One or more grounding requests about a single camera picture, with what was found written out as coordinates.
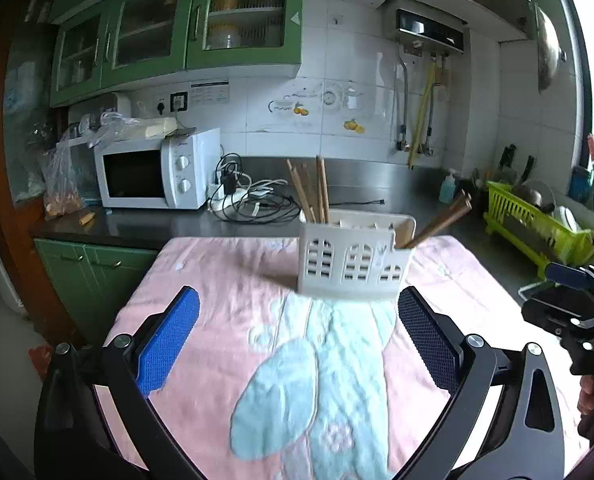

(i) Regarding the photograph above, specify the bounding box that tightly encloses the clear blue liquid bottle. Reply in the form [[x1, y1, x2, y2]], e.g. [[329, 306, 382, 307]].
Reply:
[[439, 167, 459, 206]]

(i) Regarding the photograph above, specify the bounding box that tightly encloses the white plastic chopstick holder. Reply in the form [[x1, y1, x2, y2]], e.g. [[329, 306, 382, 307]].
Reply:
[[297, 212, 418, 301]]

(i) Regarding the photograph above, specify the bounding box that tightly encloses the white gas water heater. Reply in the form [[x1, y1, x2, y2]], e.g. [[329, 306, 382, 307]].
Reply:
[[381, 0, 470, 54]]

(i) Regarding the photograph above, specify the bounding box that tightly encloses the clear plastic bag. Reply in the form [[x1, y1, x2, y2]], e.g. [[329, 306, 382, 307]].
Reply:
[[69, 110, 148, 149], [42, 130, 96, 219]]

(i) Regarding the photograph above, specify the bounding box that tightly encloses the white microwave oven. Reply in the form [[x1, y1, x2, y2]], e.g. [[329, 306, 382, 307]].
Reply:
[[94, 127, 222, 211]]

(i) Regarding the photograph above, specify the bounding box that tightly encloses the green plastic dish rack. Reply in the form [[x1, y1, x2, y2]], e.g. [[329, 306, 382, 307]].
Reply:
[[483, 180, 594, 279]]

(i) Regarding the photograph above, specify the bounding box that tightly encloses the person's right hand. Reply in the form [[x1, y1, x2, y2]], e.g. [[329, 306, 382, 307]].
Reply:
[[578, 373, 594, 416]]

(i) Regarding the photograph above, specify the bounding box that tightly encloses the green wall cabinet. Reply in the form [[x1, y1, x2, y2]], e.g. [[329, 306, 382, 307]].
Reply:
[[49, 0, 308, 108]]

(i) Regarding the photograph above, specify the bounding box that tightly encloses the pink printed towel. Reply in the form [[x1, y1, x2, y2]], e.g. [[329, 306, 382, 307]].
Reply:
[[97, 235, 592, 480]]

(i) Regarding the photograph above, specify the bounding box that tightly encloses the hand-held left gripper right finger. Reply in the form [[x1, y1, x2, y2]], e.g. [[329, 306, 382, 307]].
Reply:
[[398, 286, 566, 480]]

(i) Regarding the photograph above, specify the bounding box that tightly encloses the metal bowl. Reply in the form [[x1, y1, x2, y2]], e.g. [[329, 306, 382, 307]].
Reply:
[[512, 180, 558, 214]]

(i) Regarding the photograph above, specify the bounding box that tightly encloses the bunch of wooden chopsticks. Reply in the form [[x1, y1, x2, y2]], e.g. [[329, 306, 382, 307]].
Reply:
[[285, 155, 330, 225]]

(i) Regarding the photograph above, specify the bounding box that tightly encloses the hanging metal pan lid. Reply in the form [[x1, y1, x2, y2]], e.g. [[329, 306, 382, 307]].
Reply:
[[532, 2, 563, 94]]

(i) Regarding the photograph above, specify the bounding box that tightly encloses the white wall notice sticker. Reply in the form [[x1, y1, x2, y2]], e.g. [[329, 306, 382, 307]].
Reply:
[[189, 80, 230, 106]]

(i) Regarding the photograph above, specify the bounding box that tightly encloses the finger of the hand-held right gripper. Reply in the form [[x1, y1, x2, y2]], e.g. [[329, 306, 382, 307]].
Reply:
[[546, 261, 594, 302], [522, 286, 594, 334]]

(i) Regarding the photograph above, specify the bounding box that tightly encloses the white plate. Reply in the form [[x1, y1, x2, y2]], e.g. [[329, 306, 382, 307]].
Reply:
[[552, 205, 579, 234]]

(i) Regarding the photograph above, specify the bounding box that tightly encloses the green base cabinet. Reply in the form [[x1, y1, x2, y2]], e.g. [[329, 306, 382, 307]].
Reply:
[[34, 237, 160, 347]]

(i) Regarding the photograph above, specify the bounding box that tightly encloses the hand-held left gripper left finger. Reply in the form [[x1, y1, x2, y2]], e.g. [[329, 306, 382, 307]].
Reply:
[[33, 286, 201, 480]]

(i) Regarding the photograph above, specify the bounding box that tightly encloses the blue cutlery cup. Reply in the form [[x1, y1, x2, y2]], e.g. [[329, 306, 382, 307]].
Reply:
[[571, 135, 594, 212]]

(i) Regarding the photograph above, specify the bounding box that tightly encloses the yellow gas pipe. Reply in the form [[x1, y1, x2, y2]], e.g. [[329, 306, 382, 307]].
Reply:
[[408, 62, 438, 169]]

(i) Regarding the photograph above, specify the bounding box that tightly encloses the white power strip with cables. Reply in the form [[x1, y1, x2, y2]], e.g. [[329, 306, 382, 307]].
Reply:
[[212, 152, 304, 224]]

